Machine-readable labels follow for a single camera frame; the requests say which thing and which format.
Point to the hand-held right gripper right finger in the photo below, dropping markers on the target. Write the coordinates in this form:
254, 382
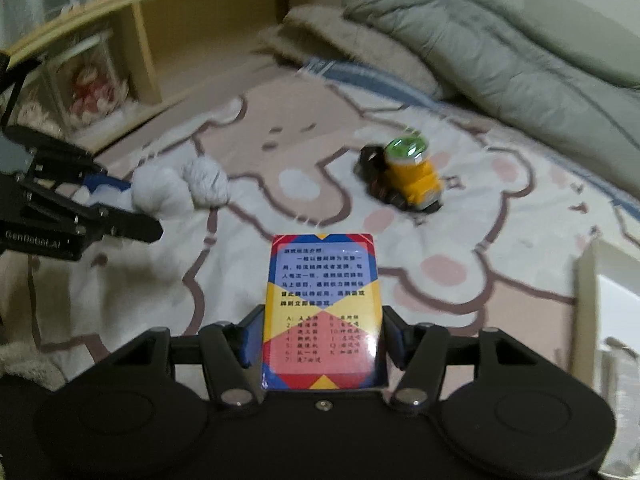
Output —
395, 335

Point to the grey duvet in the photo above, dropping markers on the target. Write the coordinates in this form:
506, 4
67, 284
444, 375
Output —
500, 50

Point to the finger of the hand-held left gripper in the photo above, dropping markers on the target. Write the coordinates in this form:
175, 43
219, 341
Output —
107, 183
125, 225

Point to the boxed plush toy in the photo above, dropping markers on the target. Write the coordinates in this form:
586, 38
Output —
90, 85

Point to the colourful playing card box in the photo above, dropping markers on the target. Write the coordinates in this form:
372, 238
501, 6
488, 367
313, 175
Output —
322, 305

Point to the beige fuzzy blanket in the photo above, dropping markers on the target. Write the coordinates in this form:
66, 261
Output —
350, 45

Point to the printed cartoon bed sheet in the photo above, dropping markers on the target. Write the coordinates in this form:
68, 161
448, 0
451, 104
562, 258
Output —
300, 125

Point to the white cardboard box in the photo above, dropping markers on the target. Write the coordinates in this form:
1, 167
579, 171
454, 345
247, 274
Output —
612, 290

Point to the wooden bedside shelf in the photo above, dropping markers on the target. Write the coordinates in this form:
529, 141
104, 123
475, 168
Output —
200, 30

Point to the plain white sock ball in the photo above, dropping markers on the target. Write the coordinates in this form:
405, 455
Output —
160, 191

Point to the beige fleece cloth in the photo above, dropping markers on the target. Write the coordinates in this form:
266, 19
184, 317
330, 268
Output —
25, 362

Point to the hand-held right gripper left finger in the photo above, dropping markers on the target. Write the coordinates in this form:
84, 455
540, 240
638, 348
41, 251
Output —
246, 337

